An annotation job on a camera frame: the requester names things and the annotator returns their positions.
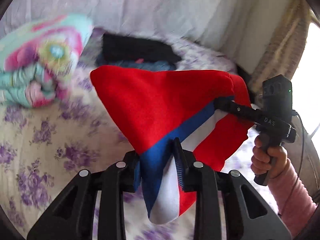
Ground folded blue jeans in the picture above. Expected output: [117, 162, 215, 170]
[95, 54, 176, 72]

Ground pink sleeved right forearm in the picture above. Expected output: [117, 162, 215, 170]
[268, 160, 317, 237]

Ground beige brick pattern curtain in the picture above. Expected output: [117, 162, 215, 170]
[248, 0, 311, 96]

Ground folded black pants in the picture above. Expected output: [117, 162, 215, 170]
[102, 33, 182, 64]

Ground folded floral colourful blanket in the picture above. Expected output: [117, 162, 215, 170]
[1, 14, 93, 108]

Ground right hand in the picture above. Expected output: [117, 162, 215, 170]
[251, 136, 287, 179]

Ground window with metal frame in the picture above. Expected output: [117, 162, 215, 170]
[292, 23, 319, 145]

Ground purple floral bed sheet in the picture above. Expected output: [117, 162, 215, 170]
[1, 27, 278, 239]

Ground red striped track pants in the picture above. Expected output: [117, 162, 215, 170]
[90, 66, 252, 224]

